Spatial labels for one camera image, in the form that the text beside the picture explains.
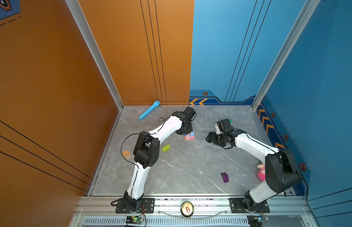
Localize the left green circuit board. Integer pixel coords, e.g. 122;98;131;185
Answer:
125;216;145;226

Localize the lime green block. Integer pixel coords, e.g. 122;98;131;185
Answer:
161;144;171;152

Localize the right circuit board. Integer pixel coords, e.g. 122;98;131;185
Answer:
254;216;269;223

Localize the aluminium front rail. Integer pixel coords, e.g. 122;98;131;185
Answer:
70;194;318;227

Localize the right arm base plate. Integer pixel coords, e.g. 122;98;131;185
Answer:
229;198;270;213

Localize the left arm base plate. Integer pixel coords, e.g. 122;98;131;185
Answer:
115;198;155;214

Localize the round emergency button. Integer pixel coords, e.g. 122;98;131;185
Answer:
180;201;194;218

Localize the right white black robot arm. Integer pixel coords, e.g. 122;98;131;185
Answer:
206;119;303;213

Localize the blue toy microphone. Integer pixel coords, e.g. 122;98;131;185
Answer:
139;100;160;120

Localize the pink plush doll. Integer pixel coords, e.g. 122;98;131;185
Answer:
257;164;265;181

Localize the orange tape roll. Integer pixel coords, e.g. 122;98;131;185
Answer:
123;150;131;159

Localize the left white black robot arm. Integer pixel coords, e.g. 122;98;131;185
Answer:
122;107;196;212

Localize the purple block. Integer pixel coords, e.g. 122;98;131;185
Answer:
221;172;229;183

